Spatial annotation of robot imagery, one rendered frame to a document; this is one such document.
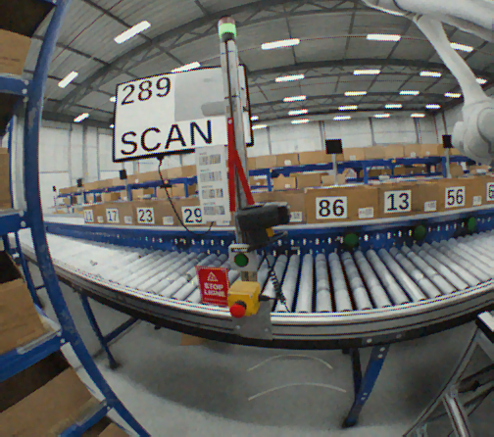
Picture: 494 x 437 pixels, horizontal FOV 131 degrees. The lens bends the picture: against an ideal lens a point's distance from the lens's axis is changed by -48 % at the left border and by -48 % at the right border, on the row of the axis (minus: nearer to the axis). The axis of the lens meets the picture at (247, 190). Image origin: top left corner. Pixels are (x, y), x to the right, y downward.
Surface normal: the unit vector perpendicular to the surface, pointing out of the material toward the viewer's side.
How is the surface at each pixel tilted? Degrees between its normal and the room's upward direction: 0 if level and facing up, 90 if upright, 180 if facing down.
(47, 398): 91
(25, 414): 91
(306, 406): 0
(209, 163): 90
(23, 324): 90
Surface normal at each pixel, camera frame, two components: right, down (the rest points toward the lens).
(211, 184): -0.29, 0.07
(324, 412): -0.09, -0.99
